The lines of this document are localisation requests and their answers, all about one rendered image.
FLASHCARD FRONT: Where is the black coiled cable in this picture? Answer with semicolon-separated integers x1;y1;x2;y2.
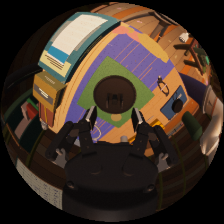
157;75;170;97

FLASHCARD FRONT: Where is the teal clipboard with papers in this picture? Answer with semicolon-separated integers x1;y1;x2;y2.
38;12;122;84

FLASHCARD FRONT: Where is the white mug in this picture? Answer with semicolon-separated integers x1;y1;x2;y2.
178;32;190;43

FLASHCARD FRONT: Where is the white paper table sheet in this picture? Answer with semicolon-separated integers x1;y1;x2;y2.
15;158;63;211

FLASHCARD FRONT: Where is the grey pink box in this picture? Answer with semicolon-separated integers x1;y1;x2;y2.
21;102;31;121

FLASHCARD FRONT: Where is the purple map sheet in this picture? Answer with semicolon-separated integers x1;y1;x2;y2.
61;33;175;143

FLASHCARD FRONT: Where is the dark wooden stool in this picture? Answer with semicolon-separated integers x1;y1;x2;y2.
173;38;204;76

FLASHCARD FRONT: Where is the dark green cylinder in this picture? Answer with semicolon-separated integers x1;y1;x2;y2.
182;111;203;142

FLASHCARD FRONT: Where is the blue notebook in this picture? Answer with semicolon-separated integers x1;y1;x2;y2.
160;85;188;120

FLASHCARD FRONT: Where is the yellow cardboard box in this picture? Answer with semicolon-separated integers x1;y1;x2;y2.
32;71;67;113

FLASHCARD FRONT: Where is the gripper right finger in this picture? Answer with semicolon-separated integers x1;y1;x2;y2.
131;107;179;166

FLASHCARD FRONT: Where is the red box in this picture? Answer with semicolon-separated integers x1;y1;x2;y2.
26;103;39;121

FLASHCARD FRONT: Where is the dark round objective cap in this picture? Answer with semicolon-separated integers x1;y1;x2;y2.
93;75;137;115

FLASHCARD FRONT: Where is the white cable loop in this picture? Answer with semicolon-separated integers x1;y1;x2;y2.
93;124;102;141

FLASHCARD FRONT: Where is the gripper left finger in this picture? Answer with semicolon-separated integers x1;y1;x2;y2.
45;106;98;162

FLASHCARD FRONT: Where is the black round lens cap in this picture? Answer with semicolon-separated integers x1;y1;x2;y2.
171;92;184;114

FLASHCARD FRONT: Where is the green plant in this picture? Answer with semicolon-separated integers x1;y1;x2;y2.
193;42;210;73

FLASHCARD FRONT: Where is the brown book with yellow strap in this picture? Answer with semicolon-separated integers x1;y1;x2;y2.
39;102;57;128

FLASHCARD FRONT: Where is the yellow flat block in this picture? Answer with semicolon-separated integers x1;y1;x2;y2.
127;118;166;145

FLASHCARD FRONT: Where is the dark purple cloth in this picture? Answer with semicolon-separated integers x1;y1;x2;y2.
178;72;208;107

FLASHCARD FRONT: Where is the green square mat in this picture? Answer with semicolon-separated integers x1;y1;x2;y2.
76;56;156;128

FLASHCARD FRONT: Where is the dark round stand with post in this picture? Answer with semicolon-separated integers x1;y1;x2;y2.
148;11;179;37

